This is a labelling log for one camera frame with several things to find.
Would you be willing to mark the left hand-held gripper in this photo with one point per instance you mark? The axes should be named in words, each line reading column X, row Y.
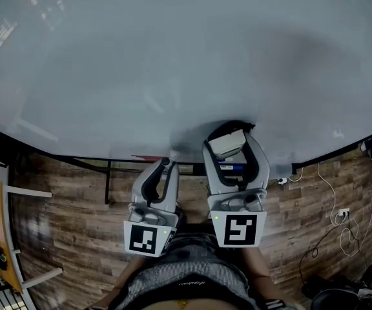
column 150, row 224

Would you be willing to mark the person's dark denim shorts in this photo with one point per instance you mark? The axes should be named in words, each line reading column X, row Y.
column 195, row 247

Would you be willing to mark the white whiteboard eraser black felt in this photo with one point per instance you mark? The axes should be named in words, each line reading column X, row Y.
column 228, row 144

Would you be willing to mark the person's right forearm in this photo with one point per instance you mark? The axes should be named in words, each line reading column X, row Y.
column 257, row 270

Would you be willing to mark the person's left forearm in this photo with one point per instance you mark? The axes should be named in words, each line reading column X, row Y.
column 129, row 271

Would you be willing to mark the white marker with blue cap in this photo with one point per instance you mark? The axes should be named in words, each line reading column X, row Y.
column 239, row 167

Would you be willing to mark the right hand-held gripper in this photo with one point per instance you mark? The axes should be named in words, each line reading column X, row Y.
column 241, row 228

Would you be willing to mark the large white whiteboard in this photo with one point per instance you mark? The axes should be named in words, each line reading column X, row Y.
column 108, row 76

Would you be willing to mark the person's grey knit top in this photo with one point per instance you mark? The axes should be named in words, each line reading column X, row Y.
column 173, row 279

